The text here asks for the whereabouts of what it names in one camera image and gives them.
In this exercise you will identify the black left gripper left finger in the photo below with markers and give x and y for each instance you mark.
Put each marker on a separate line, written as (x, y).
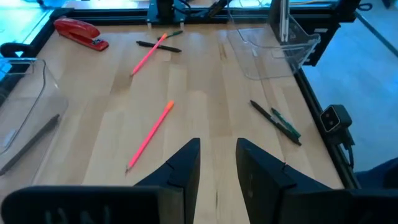
(168, 186)

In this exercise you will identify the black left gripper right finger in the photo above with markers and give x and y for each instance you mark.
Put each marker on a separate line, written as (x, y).
(273, 193)

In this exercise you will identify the pink pencil orange eraser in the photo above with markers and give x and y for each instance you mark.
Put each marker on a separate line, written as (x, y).
(149, 137)
(146, 57)

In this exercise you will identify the green crayon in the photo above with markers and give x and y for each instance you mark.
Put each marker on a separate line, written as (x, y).
(174, 33)
(286, 124)

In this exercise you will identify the black pen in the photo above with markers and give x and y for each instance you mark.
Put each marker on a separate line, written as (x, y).
(158, 46)
(273, 121)
(31, 141)

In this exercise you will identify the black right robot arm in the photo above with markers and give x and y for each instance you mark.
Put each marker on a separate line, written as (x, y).
(164, 7)

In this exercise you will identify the clear plastic bin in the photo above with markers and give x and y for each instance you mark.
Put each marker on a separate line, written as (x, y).
(273, 53)
(31, 102)

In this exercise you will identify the small black table camera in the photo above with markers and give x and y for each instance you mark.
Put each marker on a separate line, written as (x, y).
(335, 118)

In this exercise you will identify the black metal table frame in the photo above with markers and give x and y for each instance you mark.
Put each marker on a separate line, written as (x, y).
(314, 102)

